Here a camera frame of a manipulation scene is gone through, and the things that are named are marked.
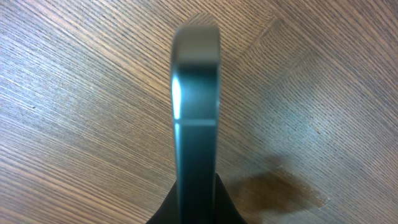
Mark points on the blue Galaxy smartphone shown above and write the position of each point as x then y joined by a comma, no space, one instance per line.
195,96

